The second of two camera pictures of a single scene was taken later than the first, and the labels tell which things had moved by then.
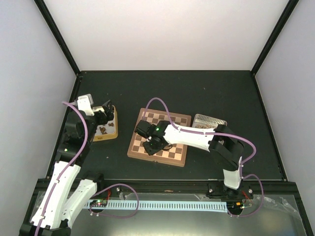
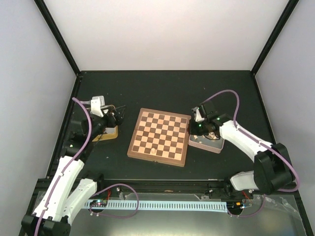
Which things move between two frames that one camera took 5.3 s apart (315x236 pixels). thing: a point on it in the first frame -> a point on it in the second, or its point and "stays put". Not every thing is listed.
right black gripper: x=151 y=151 -> x=192 y=131
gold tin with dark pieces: x=108 y=131 stays put
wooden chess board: x=174 y=155 stays put
